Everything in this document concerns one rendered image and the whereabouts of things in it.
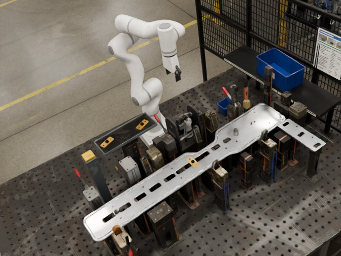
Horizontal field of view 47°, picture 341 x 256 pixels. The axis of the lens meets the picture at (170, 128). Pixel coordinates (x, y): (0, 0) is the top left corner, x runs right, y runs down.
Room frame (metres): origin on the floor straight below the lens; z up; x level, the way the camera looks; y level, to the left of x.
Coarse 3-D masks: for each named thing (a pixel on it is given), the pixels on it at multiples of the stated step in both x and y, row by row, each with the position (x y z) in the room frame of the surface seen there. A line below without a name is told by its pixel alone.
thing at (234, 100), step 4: (232, 88) 1.83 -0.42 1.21; (236, 88) 1.81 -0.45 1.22; (232, 92) 1.82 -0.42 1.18; (236, 92) 1.83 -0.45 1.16; (232, 96) 1.82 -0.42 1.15; (236, 96) 1.83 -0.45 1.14; (232, 100) 1.82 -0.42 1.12; (236, 100) 1.83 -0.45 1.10; (232, 104) 1.82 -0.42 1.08; (236, 104) 1.83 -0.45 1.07
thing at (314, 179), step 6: (318, 144) 1.44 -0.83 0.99; (318, 150) 1.41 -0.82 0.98; (312, 156) 1.42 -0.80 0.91; (318, 156) 1.42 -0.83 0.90; (312, 162) 1.42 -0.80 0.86; (312, 168) 1.41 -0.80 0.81; (306, 174) 1.44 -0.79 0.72; (312, 174) 1.40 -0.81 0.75; (312, 180) 1.39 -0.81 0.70; (318, 180) 1.39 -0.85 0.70
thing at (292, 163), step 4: (292, 140) 1.56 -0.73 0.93; (292, 144) 1.57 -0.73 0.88; (292, 148) 1.57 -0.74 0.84; (288, 152) 1.58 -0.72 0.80; (292, 152) 1.57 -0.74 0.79; (288, 156) 1.57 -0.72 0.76; (292, 156) 1.58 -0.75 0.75; (288, 160) 1.58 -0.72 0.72; (292, 160) 1.58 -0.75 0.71; (296, 160) 1.57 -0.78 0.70; (288, 164) 1.56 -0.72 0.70; (292, 164) 1.55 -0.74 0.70
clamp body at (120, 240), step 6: (120, 228) 1.10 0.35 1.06; (114, 234) 1.07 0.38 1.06; (120, 234) 1.07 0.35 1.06; (126, 234) 1.06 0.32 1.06; (114, 240) 1.05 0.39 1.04; (120, 240) 1.03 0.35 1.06; (126, 240) 1.04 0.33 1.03; (132, 240) 1.02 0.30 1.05; (120, 246) 1.00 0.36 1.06; (126, 246) 1.00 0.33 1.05; (132, 246) 1.01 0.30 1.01; (120, 252) 1.03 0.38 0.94; (126, 252) 0.99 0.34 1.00; (132, 252) 1.01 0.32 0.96
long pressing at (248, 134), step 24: (240, 120) 1.75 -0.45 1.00; (264, 120) 1.71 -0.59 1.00; (216, 144) 1.59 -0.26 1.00; (240, 144) 1.55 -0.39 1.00; (168, 168) 1.48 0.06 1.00; (192, 168) 1.44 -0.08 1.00; (144, 192) 1.34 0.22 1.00; (168, 192) 1.31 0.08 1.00; (96, 216) 1.24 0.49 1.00; (120, 216) 1.21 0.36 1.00; (96, 240) 1.10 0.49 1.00
